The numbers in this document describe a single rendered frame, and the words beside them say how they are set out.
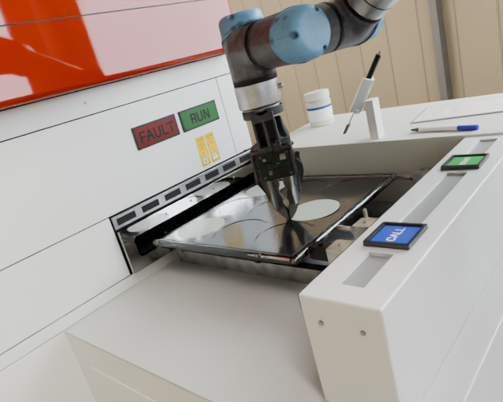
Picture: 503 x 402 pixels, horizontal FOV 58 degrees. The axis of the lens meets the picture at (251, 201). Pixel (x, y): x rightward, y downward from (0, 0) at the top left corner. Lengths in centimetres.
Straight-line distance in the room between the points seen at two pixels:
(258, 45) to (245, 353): 44
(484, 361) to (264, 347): 30
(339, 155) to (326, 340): 62
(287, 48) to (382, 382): 43
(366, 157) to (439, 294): 52
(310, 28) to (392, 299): 38
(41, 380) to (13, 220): 29
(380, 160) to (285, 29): 45
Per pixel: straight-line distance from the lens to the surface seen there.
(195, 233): 91
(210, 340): 71
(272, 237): 79
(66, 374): 96
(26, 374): 93
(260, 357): 65
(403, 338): 48
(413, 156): 98
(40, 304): 90
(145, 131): 98
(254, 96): 75
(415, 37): 267
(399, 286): 46
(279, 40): 66
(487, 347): 76
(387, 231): 57
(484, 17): 248
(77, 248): 91
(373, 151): 101
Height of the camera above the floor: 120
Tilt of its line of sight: 17 degrees down
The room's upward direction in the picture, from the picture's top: 15 degrees counter-clockwise
